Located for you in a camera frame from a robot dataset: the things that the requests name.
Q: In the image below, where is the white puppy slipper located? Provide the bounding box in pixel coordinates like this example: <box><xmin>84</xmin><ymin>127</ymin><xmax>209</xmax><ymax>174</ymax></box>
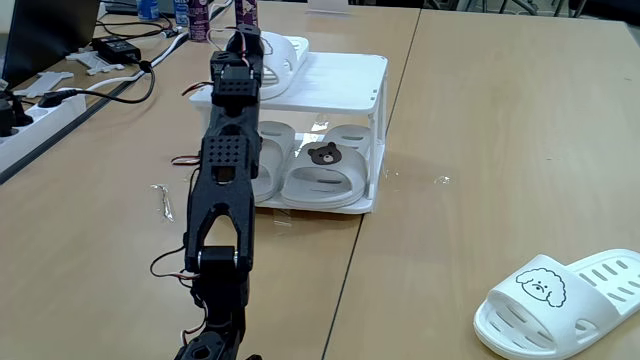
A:
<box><xmin>252</xmin><ymin>30</ymin><xmax>311</xmax><ymax>101</ymax></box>
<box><xmin>473</xmin><ymin>248</ymin><xmax>640</xmax><ymax>360</ymax></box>

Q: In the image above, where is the grey bear slipper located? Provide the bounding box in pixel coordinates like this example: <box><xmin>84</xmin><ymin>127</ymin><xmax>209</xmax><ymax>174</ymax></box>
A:
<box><xmin>249</xmin><ymin>120</ymin><xmax>297</xmax><ymax>204</ymax></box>
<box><xmin>279</xmin><ymin>124</ymin><xmax>374</xmax><ymax>210</ymax></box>

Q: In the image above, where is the white two-tier shoe rack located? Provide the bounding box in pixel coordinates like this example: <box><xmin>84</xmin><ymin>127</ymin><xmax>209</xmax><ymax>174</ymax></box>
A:
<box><xmin>188</xmin><ymin>48</ymin><xmax>390</xmax><ymax>216</ymax></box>

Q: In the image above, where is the purple drink can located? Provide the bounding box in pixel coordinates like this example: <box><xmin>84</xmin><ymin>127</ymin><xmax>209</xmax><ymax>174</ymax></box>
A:
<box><xmin>234</xmin><ymin>0</ymin><xmax>260</xmax><ymax>27</ymax></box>
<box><xmin>187</xmin><ymin>0</ymin><xmax>212</xmax><ymax>43</ymax></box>

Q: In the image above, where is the blue drink can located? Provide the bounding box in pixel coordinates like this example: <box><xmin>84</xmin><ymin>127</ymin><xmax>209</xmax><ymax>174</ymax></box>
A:
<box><xmin>172</xmin><ymin>0</ymin><xmax>190</xmax><ymax>28</ymax></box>
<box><xmin>135</xmin><ymin>0</ymin><xmax>161</xmax><ymax>22</ymax></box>

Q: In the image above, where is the black power adapter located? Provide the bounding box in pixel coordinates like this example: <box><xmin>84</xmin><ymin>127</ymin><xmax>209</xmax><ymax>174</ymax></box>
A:
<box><xmin>91</xmin><ymin>35</ymin><xmax>143</xmax><ymax>65</ymax></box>

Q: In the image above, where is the white flat plastic part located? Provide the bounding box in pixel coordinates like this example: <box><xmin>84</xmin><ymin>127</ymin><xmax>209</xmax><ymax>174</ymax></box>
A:
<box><xmin>65</xmin><ymin>49</ymin><xmax>126</xmax><ymax>77</ymax></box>
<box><xmin>13</xmin><ymin>71</ymin><xmax>75</xmax><ymax>100</ymax></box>

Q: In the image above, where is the black laptop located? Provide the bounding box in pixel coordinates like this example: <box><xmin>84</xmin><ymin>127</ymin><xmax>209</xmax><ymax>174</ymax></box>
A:
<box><xmin>2</xmin><ymin>0</ymin><xmax>101</xmax><ymax>90</ymax></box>

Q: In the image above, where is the white power strip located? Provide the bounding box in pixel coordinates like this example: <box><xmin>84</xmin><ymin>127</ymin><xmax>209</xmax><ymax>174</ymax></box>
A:
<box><xmin>0</xmin><ymin>89</ymin><xmax>88</xmax><ymax>174</ymax></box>

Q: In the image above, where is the black plug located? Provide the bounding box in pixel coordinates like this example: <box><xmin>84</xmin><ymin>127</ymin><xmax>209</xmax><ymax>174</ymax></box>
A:
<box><xmin>0</xmin><ymin>92</ymin><xmax>34</xmax><ymax>139</ymax></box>

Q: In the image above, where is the metal chair base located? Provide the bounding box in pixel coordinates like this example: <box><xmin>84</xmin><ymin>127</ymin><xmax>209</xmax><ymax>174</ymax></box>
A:
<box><xmin>457</xmin><ymin>0</ymin><xmax>589</xmax><ymax>19</ymax></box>

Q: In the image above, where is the white cable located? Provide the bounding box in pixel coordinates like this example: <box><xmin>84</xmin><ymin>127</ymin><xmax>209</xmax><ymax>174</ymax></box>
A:
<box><xmin>57</xmin><ymin>29</ymin><xmax>194</xmax><ymax>96</ymax></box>

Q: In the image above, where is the thin black cable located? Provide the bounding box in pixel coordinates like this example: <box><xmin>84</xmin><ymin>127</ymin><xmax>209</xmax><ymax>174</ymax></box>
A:
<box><xmin>94</xmin><ymin>13</ymin><xmax>179</xmax><ymax>42</ymax></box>

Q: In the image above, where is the black power cable with plug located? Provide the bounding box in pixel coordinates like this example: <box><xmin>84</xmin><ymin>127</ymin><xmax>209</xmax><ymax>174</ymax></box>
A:
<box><xmin>37</xmin><ymin>59</ymin><xmax>157</xmax><ymax>109</ymax></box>

